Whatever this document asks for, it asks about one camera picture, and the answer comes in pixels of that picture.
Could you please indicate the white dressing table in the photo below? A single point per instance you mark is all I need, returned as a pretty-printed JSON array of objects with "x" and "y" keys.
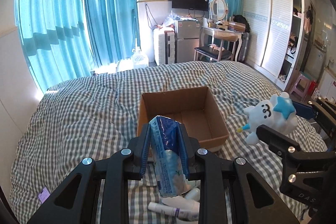
[{"x": 228, "y": 35}]

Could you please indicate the small white bottle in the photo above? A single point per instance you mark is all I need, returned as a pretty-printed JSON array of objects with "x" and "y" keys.
[{"x": 194, "y": 194}]

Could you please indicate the grey checked bed quilt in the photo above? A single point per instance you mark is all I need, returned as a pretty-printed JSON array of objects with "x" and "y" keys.
[{"x": 97, "y": 116}]

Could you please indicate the white sliding wardrobe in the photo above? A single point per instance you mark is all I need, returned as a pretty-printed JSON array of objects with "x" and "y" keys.
[{"x": 276, "y": 38}]

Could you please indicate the black backpack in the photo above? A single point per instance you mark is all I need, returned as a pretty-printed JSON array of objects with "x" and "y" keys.
[{"x": 241, "y": 19}]

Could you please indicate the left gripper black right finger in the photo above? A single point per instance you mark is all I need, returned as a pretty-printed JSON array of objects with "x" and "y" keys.
[{"x": 231, "y": 191}]

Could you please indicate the white suitcase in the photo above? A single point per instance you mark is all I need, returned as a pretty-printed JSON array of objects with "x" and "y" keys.
[{"x": 164, "y": 45}]

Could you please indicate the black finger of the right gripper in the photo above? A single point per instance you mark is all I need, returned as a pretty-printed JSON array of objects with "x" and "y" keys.
[
  {"x": 321, "y": 111},
  {"x": 277, "y": 143}
]

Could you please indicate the blue tissue pack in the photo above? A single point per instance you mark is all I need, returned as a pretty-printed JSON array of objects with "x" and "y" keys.
[{"x": 170, "y": 157}]

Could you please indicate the teal window curtain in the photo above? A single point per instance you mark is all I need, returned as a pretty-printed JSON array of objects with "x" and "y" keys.
[{"x": 67, "y": 39}]

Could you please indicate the purple card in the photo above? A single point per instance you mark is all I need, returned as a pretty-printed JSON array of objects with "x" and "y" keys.
[{"x": 44, "y": 194}]

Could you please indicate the white bear plush blue star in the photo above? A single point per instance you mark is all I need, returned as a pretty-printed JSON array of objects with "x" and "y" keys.
[{"x": 278, "y": 113}]

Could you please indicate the white cosmetic tube printed text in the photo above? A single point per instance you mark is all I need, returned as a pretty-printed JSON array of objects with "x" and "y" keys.
[{"x": 181, "y": 203}]

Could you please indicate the pink plastic stool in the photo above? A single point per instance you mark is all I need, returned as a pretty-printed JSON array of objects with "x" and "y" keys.
[{"x": 300, "y": 87}]

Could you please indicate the brown cardboard box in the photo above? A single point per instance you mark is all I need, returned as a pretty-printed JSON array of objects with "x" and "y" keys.
[{"x": 196, "y": 108}]

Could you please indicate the white tube purple label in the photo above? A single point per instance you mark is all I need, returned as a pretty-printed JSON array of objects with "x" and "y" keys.
[{"x": 173, "y": 211}]

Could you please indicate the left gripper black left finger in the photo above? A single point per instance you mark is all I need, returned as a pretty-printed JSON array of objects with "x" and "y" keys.
[{"x": 98, "y": 187}]

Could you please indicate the white plastic bag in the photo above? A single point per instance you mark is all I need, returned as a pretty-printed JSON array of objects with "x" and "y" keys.
[{"x": 137, "y": 60}]

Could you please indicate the silver small refrigerator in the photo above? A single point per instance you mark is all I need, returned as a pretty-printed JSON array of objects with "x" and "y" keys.
[{"x": 186, "y": 39}]

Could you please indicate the oval vanity mirror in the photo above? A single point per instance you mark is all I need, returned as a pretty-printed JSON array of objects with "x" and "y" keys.
[{"x": 218, "y": 10}]

